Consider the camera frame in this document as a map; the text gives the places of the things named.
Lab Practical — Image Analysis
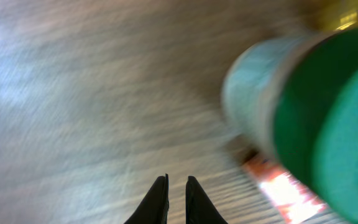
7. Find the pink Kleenex tissue pack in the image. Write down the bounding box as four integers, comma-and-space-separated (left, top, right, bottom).
243, 153, 327, 224

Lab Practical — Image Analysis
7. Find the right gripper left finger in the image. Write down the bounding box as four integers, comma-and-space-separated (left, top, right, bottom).
124, 174, 169, 224

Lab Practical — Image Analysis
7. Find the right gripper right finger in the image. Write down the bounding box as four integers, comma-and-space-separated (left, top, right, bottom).
185, 176, 227, 224

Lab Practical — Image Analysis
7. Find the Knorr jar green lid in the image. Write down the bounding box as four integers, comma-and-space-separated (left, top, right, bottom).
223, 27, 358, 223

